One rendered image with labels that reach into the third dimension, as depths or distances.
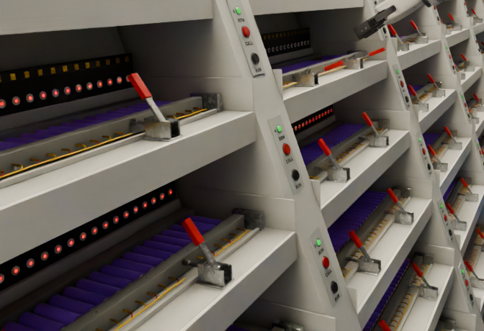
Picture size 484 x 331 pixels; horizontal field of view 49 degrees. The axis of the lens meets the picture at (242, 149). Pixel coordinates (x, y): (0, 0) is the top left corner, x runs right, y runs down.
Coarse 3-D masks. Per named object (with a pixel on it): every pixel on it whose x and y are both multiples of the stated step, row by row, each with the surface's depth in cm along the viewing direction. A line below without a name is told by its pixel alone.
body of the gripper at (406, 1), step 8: (392, 0) 121; (400, 0) 120; (408, 0) 119; (416, 0) 119; (424, 0) 119; (376, 8) 123; (384, 8) 122; (400, 8) 120; (408, 8) 120; (416, 8) 122; (392, 16) 122; (400, 16) 122
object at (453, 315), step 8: (448, 312) 144; (456, 312) 143; (464, 312) 142; (440, 320) 144; (448, 320) 143; (456, 320) 144; (464, 320) 143; (472, 320) 142; (440, 328) 141; (448, 328) 144; (456, 328) 144; (464, 328) 143; (472, 328) 142
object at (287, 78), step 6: (360, 54) 135; (330, 60) 120; (336, 60) 121; (312, 66) 111; (318, 66) 112; (324, 66) 115; (288, 72) 103; (294, 72) 103; (306, 72) 107; (312, 72) 109; (282, 78) 98; (288, 78) 100; (294, 78) 102; (282, 84) 98; (288, 84) 97
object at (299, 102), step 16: (320, 48) 144; (336, 48) 142; (352, 48) 140; (368, 48) 138; (368, 64) 129; (384, 64) 134; (320, 80) 107; (336, 80) 106; (352, 80) 114; (368, 80) 124; (288, 96) 89; (304, 96) 93; (320, 96) 100; (336, 96) 107; (288, 112) 88; (304, 112) 94
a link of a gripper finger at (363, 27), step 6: (372, 18) 124; (360, 24) 129; (366, 24) 127; (372, 24) 125; (354, 30) 130; (360, 30) 128; (366, 30) 127; (372, 30) 127; (360, 36) 129; (366, 36) 129
